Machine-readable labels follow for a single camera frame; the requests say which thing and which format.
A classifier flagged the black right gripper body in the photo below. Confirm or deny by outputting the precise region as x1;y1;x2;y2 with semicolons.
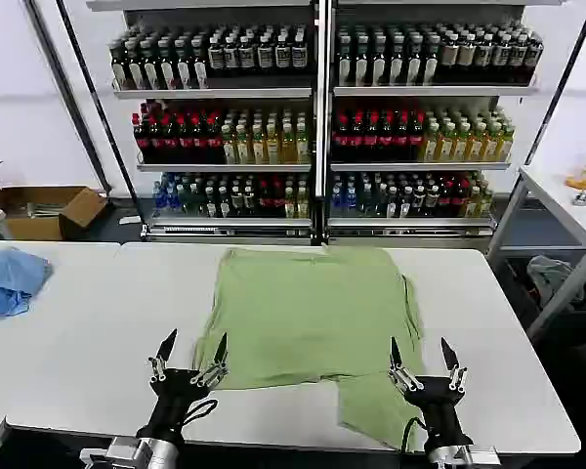
403;376;475;449

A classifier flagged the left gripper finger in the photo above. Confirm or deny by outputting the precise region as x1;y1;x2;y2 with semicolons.
190;332;230;389
147;327;180;387

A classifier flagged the open cardboard box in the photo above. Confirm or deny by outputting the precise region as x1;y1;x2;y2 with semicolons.
0;185;108;242

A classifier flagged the blue cloth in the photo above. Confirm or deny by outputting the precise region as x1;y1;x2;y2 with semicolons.
0;246;55;320

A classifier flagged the green shirt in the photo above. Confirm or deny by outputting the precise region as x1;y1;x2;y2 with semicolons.
190;245;427;453

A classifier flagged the clear vessel with orange contents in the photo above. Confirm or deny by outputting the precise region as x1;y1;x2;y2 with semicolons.
565;151;586;192

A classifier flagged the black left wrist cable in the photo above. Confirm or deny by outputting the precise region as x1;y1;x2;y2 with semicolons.
182;398;220;427

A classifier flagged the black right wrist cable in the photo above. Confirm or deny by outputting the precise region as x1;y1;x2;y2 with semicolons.
398;416;429;453

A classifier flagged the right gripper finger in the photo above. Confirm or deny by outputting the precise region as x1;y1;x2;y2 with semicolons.
440;337;468;392
388;336;424;394

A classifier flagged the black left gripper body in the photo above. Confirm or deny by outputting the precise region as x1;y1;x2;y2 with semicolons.
136;368;217;444

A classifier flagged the black basket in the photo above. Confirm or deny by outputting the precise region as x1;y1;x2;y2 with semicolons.
496;255;586;334

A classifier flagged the shelf rack with bottles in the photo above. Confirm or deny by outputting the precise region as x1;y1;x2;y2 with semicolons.
85;0;567;246

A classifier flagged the grey crumpled clothing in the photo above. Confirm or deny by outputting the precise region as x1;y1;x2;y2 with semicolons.
525;254;586;314

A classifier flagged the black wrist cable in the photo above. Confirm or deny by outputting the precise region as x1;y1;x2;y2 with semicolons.
398;416;429;453
182;398;220;427

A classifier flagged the grey framed side table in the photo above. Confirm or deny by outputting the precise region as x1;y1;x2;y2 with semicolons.
485;164;586;344

